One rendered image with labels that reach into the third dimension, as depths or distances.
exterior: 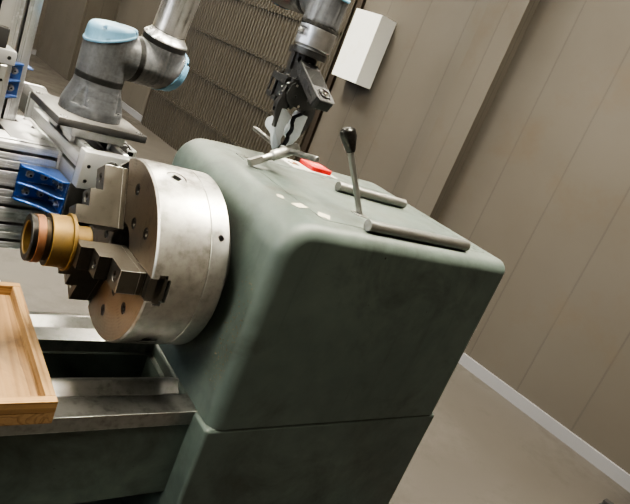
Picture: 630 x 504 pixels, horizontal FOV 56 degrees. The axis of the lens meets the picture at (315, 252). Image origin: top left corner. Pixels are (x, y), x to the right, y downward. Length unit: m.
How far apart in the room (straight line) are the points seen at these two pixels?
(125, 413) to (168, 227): 0.32
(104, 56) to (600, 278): 3.13
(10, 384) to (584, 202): 3.50
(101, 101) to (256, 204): 0.67
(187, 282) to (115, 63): 0.76
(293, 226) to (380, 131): 4.07
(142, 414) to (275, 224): 0.38
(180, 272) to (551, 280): 3.32
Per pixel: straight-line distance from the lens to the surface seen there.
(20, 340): 1.13
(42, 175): 1.57
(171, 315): 0.97
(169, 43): 1.62
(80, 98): 1.58
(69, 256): 1.00
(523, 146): 4.25
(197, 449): 1.09
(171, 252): 0.92
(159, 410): 1.07
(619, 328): 3.90
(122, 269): 0.93
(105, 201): 1.04
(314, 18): 1.22
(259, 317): 0.96
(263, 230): 0.96
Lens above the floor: 1.48
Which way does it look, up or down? 16 degrees down
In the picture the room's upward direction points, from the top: 22 degrees clockwise
